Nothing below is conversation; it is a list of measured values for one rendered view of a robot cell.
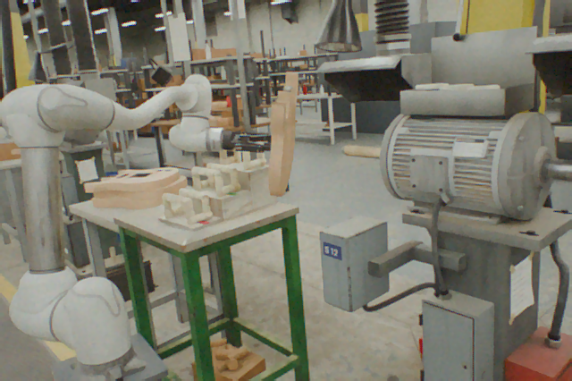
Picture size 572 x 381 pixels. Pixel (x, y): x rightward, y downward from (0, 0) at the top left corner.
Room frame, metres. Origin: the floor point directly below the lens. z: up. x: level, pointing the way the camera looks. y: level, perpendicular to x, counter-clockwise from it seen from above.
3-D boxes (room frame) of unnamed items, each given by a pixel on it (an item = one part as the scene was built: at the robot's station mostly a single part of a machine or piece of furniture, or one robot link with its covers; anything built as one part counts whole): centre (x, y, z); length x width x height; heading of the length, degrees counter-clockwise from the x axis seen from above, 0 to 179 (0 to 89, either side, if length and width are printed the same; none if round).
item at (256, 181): (2.23, 0.21, 1.02); 0.27 x 0.15 x 0.17; 44
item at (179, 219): (2.02, 0.43, 0.94); 0.27 x 0.15 x 0.01; 44
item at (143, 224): (2.13, 0.39, 0.55); 0.62 x 0.58 x 0.76; 41
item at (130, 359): (1.32, 0.58, 0.73); 0.22 x 0.18 x 0.06; 33
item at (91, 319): (1.34, 0.60, 0.87); 0.18 x 0.16 x 0.22; 65
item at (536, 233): (1.22, -0.50, 1.11); 0.36 x 0.24 x 0.04; 41
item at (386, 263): (1.21, -0.26, 1.02); 0.19 x 0.04 x 0.04; 131
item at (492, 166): (1.27, -0.45, 1.25); 0.41 x 0.27 x 0.26; 41
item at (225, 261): (2.50, 0.38, 0.45); 0.05 x 0.05 x 0.90; 41
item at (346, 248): (1.18, -0.22, 0.99); 0.24 x 0.21 x 0.26; 41
